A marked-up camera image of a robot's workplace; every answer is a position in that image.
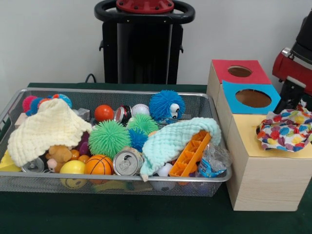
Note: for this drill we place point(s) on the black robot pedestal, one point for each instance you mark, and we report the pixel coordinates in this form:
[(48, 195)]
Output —
[(141, 53)]

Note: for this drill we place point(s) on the wooden three-hole box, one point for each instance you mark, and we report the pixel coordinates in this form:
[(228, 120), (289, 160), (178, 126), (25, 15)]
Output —
[(268, 180)]

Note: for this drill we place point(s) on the yellow ball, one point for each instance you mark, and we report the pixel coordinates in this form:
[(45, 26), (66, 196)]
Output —
[(73, 167)]

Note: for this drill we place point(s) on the silver drink can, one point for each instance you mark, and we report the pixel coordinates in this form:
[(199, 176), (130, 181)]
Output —
[(127, 163)]

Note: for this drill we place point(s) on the mint green waffle cloth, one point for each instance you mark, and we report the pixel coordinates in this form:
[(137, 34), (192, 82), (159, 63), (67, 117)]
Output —
[(170, 141)]

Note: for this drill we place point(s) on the small brown teddy bear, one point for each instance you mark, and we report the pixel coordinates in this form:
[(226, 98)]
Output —
[(60, 153)]

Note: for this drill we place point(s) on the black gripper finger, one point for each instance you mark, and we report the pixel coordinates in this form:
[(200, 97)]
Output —
[(283, 95), (298, 100)]

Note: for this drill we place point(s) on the cream waffle cloth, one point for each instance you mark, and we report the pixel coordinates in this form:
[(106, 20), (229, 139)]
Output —
[(48, 129)]

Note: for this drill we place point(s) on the green spiky ball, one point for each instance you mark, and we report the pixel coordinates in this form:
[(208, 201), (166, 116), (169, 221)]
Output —
[(109, 139)]

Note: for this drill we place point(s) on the red-orange ball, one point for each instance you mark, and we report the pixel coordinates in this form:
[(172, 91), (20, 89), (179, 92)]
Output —
[(104, 112)]

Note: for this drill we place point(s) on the large blue spiky ball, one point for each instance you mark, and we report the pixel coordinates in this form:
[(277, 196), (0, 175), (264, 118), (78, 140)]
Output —
[(165, 105)]

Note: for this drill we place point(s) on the clear plastic packet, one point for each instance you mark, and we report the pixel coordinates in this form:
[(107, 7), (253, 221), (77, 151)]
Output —
[(214, 158)]

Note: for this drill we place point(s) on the orange plastic gear toy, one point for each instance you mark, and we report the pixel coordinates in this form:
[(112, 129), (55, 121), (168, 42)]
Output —
[(191, 153)]

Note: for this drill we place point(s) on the clear mesh bin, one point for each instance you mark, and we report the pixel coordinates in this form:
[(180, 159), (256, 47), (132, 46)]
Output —
[(29, 183)]

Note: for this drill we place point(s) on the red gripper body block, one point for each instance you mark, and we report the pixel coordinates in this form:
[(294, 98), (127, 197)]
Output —
[(295, 70)]

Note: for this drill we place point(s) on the small orange basketball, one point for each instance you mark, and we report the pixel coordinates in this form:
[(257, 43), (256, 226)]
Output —
[(99, 165)]

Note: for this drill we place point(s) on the white colourful spotted cloth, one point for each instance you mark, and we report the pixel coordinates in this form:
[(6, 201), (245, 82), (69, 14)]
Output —
[(285, 130)]

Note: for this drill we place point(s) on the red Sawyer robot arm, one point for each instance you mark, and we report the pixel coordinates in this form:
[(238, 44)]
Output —
[(304, 34)]

